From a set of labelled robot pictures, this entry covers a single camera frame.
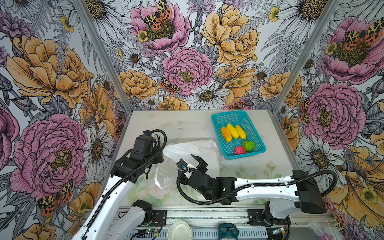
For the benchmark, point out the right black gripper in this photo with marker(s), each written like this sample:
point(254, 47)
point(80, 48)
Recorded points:
point(202, 166)

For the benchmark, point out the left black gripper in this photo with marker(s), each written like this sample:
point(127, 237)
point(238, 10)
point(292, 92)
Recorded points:
point(158, 159)

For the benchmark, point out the white plastic bag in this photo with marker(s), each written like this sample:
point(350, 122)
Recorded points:
point(166, 172)

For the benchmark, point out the orange yellow mango fruit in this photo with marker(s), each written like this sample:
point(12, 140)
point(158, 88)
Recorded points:
point(226, 134)

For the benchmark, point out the pink red fruit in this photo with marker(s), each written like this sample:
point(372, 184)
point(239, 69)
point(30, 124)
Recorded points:
point(239, 150)

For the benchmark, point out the green fruit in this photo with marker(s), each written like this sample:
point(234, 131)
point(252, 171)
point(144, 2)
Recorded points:
point(249, 146)

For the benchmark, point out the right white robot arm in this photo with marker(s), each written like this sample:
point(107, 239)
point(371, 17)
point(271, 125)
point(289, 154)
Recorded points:
point(287, 195)

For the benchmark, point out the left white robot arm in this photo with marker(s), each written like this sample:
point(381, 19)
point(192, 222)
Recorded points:
point(99, 226)

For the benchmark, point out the teal plastic basket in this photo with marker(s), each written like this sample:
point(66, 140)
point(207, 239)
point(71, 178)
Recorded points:
point(242, 119)

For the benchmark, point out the white round cup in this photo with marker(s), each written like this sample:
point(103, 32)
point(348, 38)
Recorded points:
point(179, 230)

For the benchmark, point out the dark green round container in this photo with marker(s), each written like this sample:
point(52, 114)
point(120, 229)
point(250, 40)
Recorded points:
point(228, 231)

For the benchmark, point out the pink plastic object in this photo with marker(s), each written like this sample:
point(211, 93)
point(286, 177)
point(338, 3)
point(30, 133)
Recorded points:
point(319, 231)

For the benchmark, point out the aluminium front rail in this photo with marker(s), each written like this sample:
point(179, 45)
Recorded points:
point(213, 215)

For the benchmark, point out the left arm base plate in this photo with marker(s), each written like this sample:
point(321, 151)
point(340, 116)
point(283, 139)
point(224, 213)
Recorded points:
point(155, 218)

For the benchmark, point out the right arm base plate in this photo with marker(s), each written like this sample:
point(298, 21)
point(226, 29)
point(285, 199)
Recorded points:
point(263, 217)

